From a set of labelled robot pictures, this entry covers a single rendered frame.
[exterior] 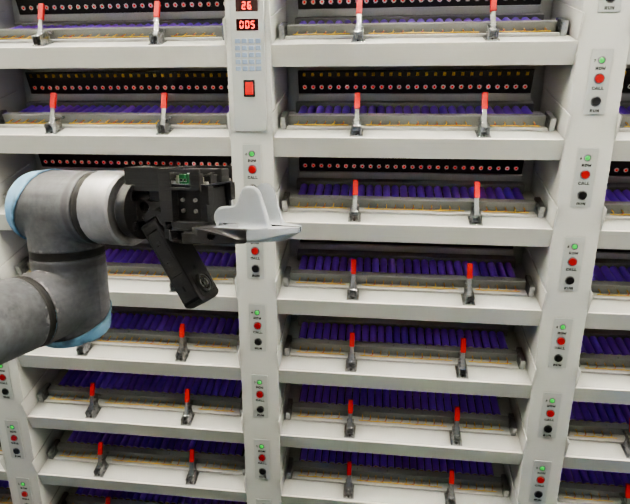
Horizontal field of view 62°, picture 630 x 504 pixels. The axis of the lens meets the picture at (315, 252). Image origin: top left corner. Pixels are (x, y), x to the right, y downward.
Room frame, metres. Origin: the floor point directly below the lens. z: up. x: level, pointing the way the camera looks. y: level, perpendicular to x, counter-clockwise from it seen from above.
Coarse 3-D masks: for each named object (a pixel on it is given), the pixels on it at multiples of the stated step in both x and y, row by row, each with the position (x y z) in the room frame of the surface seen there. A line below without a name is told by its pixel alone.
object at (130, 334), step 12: (108, 336) 1.28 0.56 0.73; (120, 336) 1.28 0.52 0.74; (132, 336) 1.27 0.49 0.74; (144, 336) 1.27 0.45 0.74; (156, 336) 1.26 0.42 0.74; (168, 336) 1.26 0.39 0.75; (192, 336) 1.25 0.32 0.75; (204, 336) 1.25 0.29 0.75; (216, 336) 1.25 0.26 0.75; (228, 336) 1.25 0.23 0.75
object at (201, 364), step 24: (24, 360) 1.24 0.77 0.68; (48, 360) 1.23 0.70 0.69; (72, 360) 1.22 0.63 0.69; (96, 360) 1.21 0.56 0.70; (120, 360) 1.21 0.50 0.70; (144, 360) 1.20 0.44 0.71; (168, 360) 1.20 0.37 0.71; (192, 360) 1.20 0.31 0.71; (216, 360) 1.19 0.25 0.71; (240, 360) 1.17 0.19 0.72
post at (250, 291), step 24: (264, 0) 1.16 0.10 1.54; (264, 24) 1.16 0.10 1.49; (240, 144) 1.16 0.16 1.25; (264, 144) 1.16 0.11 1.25; (240, 168) 1.17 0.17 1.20; (264, 168) 1.16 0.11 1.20; (288, 168) 1.35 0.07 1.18; (240, 192) 1.17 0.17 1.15; (240, 264) 1.17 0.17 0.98; (264, 264) 1.16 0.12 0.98; (240, 288) 1.17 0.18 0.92; (264, 288) 1.16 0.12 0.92; (240, 312) 1.17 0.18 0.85; (240, 336) 1.17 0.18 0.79; (264, 360) 1.16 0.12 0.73; (264, 432) 1.16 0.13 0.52; (264, 480) 1.16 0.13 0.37
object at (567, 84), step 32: (576, 0) 1.13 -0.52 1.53; (608, 32) 1.08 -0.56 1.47; (576, 64) 1.08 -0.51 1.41; (576, 96) 1.08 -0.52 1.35; (608, 96) 1.08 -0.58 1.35; (576, 128) 1.08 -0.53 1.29; (608, 128) 1.08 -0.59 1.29; (544, 160) 1.20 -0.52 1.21; (576, 160) 1.08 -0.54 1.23; (608, 160) 1.07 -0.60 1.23; (576, 224) 1.08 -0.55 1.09; (544, 256) 1.12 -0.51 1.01; (544, 320) 1.08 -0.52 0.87; (576, 320) 1.08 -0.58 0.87; (544, 352) 1.08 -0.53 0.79; (576, 352) 1.07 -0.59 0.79; (544, 384) 1.08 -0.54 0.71; (544, 448) 1.08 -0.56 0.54
